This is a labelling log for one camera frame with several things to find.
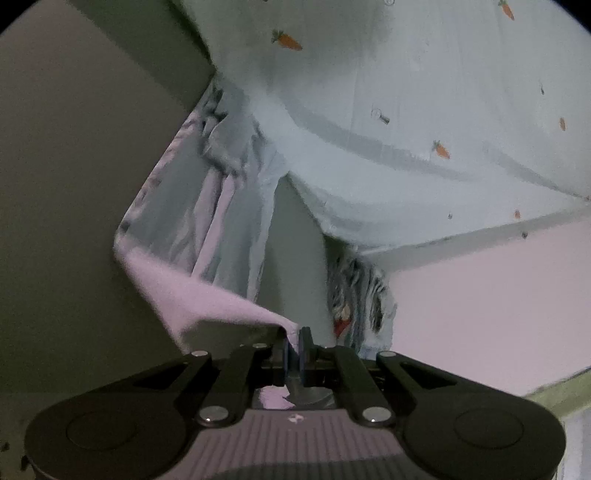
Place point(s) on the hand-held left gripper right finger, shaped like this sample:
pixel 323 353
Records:
pixel 301 357

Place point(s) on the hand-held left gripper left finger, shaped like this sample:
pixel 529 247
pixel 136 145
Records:
pixel 287 357

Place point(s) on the pale blue garment pink lining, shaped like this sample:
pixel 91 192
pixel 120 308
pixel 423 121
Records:
pixel 221 221

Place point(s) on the black white striped cloth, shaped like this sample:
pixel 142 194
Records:
pixel 364 286

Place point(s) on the carrot print bed sheet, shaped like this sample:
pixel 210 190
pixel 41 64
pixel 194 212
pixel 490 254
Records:
pixel 415 92

